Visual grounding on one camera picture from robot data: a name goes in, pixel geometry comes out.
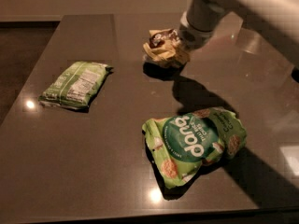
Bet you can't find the brown chip bag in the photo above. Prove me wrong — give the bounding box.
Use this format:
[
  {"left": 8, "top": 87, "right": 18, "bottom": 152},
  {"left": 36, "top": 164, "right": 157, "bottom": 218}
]
[{"left": 143, "top": 29, "right": 190, "bottom": 69}]

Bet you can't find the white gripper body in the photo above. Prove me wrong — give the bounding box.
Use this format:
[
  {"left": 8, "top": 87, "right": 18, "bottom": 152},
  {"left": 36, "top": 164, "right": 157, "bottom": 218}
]
[{"left": 178, "top": 11, "right": 216, "bottom": 50}]

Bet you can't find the light green snack bag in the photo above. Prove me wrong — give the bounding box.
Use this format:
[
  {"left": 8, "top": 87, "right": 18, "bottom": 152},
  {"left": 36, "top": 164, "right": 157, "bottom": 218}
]
[{"left": 38, "top": 61, "right": 112, "bottom": 110}]

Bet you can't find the green rice chip bag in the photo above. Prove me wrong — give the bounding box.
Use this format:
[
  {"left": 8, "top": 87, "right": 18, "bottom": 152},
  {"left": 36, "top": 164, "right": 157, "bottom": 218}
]
[{"left": 142, "top": 107, "right": 247, "bottom": 189}]

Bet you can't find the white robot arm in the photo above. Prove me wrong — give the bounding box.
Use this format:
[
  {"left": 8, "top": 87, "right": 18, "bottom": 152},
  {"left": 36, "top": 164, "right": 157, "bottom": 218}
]
[{"left": 178, "top": 0, "right": 299, "bottom": 66}]

